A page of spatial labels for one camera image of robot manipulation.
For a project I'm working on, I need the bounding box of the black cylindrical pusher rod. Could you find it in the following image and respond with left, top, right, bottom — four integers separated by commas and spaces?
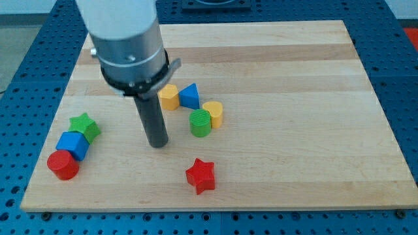
134, 95, 169, 148

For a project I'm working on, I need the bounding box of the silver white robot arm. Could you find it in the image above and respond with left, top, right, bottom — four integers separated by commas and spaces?
76, 0, 181, 148

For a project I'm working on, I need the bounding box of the yellow heart block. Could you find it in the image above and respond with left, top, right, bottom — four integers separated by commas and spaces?
202, 101, 223, 129

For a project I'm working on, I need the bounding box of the yellow pentagon block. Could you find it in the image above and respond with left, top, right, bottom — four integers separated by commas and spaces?
159, 84, 180, 110

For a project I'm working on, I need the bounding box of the blue triangle block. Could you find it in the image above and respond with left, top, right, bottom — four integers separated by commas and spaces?
179, 83, 200, 110

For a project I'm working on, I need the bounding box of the green cylinder block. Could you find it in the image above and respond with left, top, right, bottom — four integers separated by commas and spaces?
189, 109, 212, 137

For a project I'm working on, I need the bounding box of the green star block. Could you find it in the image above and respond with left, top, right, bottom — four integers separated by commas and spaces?
69, 113, 101, 144

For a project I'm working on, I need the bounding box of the blue cube block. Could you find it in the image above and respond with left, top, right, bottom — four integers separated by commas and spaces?
56, 132, 89, 161

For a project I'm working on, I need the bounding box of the red star block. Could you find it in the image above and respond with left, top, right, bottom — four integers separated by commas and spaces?
185, 158, 216, 195

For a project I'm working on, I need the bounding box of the red cylinder block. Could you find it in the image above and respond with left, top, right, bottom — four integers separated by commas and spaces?
47, 150, 79, 180

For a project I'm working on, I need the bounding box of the wooden board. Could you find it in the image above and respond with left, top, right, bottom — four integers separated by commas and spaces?
21, 20, 417, 212

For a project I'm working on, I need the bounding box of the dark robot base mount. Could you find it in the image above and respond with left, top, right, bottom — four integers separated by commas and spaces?
181, 0, 251, 10

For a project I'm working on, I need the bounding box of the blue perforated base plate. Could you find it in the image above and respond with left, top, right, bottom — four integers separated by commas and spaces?
1, 1, 417, 234

